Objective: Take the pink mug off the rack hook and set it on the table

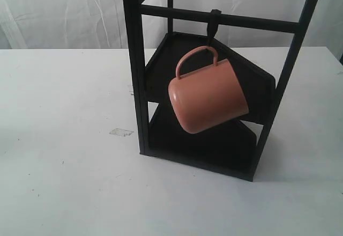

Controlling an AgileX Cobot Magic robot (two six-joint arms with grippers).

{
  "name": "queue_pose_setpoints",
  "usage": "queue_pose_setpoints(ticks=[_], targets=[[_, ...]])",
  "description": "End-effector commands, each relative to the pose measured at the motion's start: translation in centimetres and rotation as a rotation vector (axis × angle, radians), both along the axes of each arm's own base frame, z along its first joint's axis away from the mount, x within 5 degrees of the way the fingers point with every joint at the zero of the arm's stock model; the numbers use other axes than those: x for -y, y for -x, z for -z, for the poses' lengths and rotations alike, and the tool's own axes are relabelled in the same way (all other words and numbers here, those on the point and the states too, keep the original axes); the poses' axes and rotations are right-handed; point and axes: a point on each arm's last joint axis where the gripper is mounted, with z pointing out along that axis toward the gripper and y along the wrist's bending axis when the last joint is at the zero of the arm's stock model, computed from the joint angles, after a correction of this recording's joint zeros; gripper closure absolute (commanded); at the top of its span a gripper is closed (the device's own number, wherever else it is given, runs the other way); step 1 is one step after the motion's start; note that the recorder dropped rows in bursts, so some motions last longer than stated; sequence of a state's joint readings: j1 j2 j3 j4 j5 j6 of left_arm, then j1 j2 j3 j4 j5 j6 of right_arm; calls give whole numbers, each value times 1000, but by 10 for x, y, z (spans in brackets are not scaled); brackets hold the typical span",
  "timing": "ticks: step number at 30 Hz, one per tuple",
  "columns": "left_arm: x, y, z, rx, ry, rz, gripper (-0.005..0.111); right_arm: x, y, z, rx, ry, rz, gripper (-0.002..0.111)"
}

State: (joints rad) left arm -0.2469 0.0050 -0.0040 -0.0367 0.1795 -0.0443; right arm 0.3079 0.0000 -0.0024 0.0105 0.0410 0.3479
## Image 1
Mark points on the clear tape piece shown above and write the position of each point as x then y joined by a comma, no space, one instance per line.
121,132

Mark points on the white backdrop curtain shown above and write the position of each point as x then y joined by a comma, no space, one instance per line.
53,24

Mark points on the black metal hook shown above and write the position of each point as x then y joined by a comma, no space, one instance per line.
212,25

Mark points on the pink ceramic mug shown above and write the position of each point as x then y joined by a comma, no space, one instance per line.
206,97

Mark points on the black metal shelf rack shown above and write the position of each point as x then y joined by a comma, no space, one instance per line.
234,147

